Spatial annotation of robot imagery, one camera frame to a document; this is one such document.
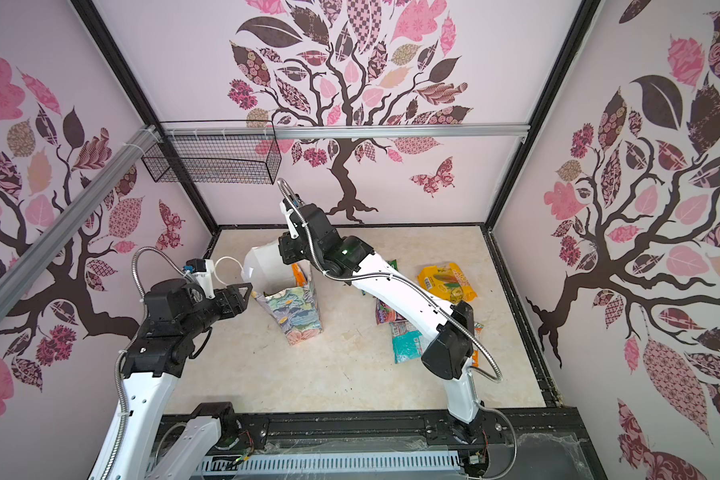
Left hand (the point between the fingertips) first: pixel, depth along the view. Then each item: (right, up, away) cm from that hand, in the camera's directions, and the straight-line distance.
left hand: (243, 292), depth 73 cm
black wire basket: (-19, +43, +22) cm, 52 cm away
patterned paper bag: (+11, -4, +4) cm, 13 cm away
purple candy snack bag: (+37, -10, +20) cm, 43 cm away
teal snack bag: (+43, -16, +14) cm, 48 cm away
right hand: (+10, +14, -1) cm, 18 cm away
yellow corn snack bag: (+58, 0, +25) cm, 63 cm away
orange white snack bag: (+10, +3, +17) cm, 20 cm away
